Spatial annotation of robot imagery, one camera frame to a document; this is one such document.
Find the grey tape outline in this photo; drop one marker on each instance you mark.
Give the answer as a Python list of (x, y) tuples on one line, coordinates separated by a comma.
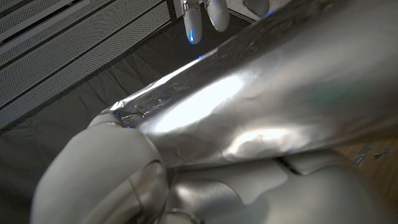
[(362, 155)]

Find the aluminum foil roll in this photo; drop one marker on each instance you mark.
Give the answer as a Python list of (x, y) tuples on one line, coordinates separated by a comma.
[(248, 109)]

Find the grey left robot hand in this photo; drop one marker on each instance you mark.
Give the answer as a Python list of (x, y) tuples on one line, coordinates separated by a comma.
[(102, 174)]

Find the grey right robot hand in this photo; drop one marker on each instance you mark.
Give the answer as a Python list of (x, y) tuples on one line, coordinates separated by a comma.
[(217, 14)]

